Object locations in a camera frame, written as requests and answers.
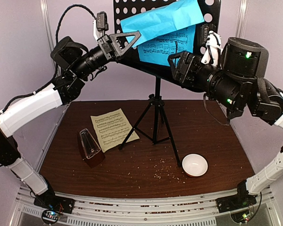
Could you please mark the right aluminium corner post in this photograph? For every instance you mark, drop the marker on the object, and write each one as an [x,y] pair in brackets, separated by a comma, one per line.
[242,19]

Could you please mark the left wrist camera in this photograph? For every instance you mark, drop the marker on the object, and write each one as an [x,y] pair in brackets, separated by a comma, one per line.
[100,25]

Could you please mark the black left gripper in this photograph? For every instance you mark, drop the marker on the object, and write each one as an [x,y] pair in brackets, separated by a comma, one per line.
[111,47]

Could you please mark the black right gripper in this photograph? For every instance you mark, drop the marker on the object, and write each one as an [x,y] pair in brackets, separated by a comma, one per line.
[182,70]

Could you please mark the left aluminium corner post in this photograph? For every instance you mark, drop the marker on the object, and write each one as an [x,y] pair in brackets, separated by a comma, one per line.
[50,38]

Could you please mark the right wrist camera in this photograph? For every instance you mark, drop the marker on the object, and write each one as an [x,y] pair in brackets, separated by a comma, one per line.
[212,42]

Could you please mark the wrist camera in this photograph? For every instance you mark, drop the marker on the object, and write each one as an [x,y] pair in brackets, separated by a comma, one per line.
[100,25]
[212,42]

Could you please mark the white ceramic bowl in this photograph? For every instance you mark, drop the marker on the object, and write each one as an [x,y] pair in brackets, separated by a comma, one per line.
[194,165]

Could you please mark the clear plastic metronome cover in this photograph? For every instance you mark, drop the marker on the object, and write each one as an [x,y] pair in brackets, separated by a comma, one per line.
[89,146]

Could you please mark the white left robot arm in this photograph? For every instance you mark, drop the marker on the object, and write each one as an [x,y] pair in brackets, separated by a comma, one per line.
[17,114]

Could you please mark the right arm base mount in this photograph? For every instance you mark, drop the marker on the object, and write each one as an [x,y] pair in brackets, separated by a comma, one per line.
[234,202]

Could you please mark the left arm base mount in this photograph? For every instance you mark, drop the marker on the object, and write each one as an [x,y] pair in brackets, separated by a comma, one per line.
[58,204]

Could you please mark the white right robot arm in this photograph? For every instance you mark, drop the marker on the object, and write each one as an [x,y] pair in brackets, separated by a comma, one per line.
[237,81]

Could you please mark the blue paper sheet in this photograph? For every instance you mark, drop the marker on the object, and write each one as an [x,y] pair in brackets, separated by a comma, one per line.
[165,30]

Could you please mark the red wooden metronome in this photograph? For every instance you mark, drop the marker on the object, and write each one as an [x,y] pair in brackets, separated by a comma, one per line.
[94,161]

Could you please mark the aluminium corner post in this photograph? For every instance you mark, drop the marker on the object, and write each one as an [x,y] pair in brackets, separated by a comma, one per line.
[50,38]
[242,19]

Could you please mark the yellow sheet music paper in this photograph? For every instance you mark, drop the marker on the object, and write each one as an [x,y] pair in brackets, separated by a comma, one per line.
[111,128]

